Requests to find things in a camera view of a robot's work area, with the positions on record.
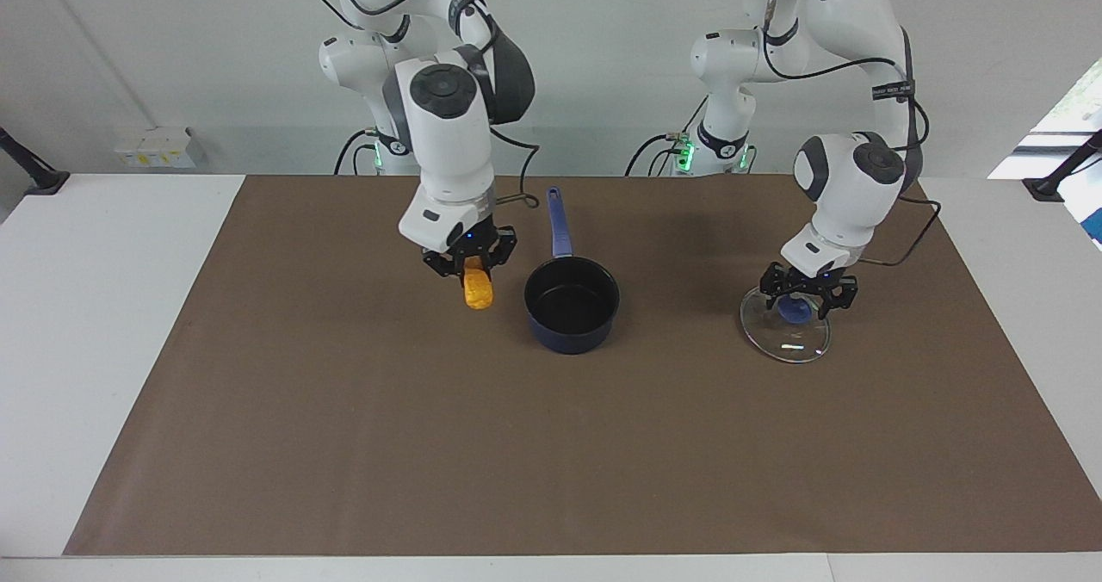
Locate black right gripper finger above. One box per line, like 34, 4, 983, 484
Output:
421, 250, 467, 278
482, 226, 518, 272

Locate orange toy corn cob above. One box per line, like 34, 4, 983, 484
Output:
463, 257, 495, 311

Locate glass pot lid blue knob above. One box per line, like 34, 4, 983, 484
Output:
740, 285, 833, 364

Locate brown table mat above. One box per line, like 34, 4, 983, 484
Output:
63, 175, 1102, 557

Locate black clamp stand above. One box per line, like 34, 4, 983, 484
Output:
1022, 129, 1102, 203
0, 126, 71, 196

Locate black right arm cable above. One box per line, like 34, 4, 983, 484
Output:
293, 0, 542, 210

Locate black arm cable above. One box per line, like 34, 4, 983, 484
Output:
745, 0, 942, 269
293, 0, 542, 210

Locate blue saucepan with long handle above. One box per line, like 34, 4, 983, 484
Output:
523, 187, 621, 356

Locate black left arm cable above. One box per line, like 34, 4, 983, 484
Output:
745, 0, 942, 269

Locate black right base cable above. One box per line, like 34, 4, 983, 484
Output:
333, 127, 380, 176

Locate black base cable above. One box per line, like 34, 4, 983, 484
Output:
333, 127, 380, 176
625, 129, 690, 177

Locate black left base cable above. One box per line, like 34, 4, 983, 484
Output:
625, 129, 690, 177

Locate white wall socket box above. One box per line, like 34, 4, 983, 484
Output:
114, 127, 198, 169

